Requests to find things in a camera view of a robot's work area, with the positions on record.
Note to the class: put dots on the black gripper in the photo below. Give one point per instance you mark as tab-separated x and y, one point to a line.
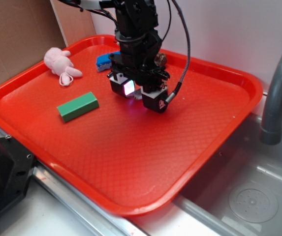
136	63

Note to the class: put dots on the brown wood chip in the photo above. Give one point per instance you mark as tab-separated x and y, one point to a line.
137	94

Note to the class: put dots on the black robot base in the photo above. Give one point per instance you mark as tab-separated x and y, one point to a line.
16	167

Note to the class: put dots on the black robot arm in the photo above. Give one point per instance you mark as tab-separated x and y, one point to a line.
131	17

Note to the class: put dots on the dark brown rock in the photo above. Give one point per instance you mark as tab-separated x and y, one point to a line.
160	59

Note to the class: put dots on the blue sponge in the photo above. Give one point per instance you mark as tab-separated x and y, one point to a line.
103	62

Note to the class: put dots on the green rectangular block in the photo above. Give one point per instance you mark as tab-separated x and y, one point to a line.
78	106

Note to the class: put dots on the red plastic tray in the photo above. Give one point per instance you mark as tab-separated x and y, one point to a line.
127	159

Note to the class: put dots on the pink plush toy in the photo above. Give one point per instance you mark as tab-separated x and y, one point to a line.
59	63

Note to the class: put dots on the brown cardboard sheet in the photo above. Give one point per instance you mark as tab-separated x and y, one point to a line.
28	28

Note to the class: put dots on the grey faucet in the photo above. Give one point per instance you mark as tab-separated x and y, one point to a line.
276	98

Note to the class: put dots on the grey plastic sink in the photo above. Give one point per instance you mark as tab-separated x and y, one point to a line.
238	191

